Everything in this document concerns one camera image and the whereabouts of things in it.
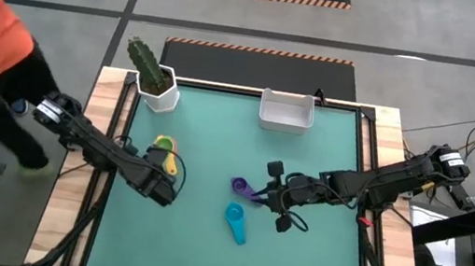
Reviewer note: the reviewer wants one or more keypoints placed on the purple measuring cup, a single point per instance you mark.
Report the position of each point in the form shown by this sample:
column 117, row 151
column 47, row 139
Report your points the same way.
column 239, row 184

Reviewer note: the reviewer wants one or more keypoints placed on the teal measuring cup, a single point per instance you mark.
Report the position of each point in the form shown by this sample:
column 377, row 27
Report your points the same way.
column 235, row 213

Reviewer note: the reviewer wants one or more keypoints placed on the orange measuring cup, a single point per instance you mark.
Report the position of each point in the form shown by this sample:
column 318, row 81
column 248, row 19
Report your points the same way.
column 155, row 142

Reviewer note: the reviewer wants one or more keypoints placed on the white hexagonal planter pot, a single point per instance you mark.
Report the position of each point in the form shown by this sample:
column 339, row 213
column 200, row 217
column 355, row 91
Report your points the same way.
column 162, row 102

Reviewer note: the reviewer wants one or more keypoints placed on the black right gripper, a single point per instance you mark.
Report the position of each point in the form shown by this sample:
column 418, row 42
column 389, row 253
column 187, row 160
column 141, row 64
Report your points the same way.
column 296, row 194

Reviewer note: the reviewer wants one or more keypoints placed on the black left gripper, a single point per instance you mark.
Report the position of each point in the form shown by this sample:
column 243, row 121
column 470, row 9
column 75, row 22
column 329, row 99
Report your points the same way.
column 160, row 178

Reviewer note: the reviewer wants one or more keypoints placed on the wooden table side board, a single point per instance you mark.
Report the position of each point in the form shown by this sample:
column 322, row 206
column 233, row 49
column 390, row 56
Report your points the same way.
column 389, row 127
column 61, row 210

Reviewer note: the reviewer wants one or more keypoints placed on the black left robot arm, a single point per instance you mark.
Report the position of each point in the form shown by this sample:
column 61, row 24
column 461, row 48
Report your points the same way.
column 93, row 149

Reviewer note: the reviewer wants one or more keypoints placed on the green cactus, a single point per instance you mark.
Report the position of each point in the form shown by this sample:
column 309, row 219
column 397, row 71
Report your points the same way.
column 144, row 60

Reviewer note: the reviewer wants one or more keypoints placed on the small red clip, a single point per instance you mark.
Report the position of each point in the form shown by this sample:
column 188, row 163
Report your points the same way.
column 362, row 221

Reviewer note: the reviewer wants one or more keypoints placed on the white plastic basket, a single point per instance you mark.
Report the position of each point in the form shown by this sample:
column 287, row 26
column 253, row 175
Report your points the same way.
column 287, row 112

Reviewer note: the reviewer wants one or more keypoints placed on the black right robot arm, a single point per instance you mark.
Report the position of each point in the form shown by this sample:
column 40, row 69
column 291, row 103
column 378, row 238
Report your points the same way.
column 391, row 179

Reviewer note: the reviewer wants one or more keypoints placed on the yellow measuring cup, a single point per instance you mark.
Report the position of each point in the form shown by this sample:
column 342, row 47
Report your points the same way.
column 172, row 166

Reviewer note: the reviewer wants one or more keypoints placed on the black clamp bracket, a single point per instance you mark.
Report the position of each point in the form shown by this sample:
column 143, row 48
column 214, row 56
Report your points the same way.
column 320, row 95

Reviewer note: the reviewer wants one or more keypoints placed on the white board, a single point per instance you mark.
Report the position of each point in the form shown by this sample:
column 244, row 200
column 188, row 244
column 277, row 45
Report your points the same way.
column 441, row 253

